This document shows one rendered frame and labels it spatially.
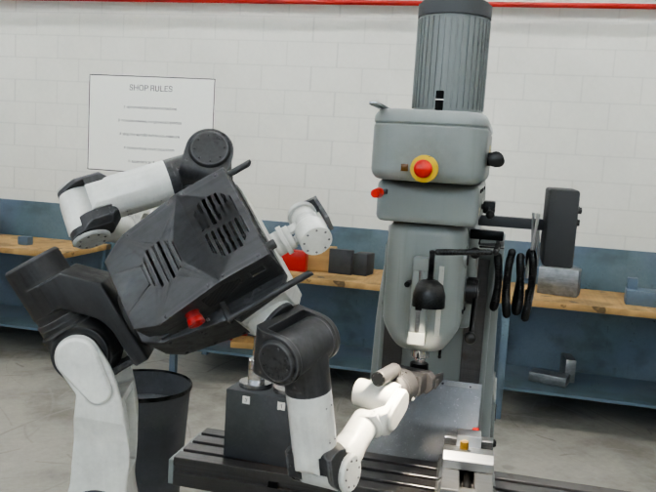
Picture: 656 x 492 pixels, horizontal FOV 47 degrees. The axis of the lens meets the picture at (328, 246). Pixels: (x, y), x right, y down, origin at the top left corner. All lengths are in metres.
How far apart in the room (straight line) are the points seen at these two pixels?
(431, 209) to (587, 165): 4.39
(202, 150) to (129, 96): 5.39
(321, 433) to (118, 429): 0.40
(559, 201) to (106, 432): 1.27
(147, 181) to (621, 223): 4.96
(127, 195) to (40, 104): 5.83
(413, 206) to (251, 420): 0.72
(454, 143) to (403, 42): 4.58
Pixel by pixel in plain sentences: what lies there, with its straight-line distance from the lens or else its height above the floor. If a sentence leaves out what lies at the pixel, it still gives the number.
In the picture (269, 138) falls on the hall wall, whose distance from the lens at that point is 6.39.
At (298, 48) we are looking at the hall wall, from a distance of 6.39.
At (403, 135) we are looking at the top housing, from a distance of 1.67.
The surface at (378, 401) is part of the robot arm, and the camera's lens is 1.73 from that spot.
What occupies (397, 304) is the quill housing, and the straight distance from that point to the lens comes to 1.84.
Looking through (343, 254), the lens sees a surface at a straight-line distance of 5.72.
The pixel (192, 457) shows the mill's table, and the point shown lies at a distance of 2.09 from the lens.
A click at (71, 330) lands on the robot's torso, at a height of 1.41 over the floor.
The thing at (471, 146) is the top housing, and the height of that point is 1.81.
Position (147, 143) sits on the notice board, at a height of 1.79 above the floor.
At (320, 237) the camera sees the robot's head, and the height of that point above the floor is 1.61.
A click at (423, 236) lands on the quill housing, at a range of 1.80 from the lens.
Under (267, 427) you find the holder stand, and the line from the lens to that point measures 2.02.
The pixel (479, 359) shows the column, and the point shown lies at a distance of 2.32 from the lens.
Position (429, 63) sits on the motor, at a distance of 2.07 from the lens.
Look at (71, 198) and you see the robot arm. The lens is 1.61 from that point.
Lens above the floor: 1.77
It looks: 7 degrees down
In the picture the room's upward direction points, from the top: 3 degrees clockwise
